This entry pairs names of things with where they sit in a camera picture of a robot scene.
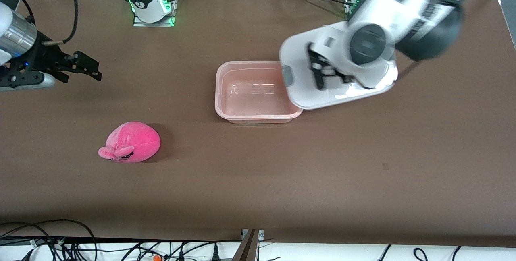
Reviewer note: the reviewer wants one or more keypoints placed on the pink plush toy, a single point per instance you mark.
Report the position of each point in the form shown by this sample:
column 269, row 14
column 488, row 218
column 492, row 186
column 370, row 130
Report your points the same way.
column 137, row 140

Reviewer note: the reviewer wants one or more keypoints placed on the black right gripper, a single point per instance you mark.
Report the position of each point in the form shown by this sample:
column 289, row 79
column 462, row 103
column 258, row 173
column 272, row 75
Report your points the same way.
column 43, row 59

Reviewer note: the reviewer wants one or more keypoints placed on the black power plug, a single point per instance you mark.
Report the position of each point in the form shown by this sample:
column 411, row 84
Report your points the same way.
column 215, row 255

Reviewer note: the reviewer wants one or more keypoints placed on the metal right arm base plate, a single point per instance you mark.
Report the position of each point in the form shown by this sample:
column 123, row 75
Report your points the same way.
column 155, row 23

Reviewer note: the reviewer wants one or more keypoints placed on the aluminium bracket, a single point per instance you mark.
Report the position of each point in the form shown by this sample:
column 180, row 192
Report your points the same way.
column 248, row 249

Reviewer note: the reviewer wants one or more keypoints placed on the pink translucent plastic box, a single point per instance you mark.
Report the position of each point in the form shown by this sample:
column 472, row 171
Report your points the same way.
column 250, row 92

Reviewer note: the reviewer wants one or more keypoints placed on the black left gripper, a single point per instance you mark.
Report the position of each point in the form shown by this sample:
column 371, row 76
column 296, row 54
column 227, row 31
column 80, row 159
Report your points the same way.
column 319, row 79

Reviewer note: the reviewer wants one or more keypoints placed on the brown table cover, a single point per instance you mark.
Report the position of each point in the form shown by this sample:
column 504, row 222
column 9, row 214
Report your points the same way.
column 363, row 152

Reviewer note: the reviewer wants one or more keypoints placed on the small orange red object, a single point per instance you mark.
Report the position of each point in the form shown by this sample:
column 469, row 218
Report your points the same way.
column 155, row 258

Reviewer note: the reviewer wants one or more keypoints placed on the white shelf board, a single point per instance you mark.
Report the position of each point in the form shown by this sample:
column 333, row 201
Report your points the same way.
column 322, row 253

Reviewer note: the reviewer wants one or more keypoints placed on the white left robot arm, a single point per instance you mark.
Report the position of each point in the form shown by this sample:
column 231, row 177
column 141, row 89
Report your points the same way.
column 375, row 23

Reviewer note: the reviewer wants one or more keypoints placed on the white box lid grey clips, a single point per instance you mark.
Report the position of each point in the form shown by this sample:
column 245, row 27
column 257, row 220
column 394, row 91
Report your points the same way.
column 310, row 96

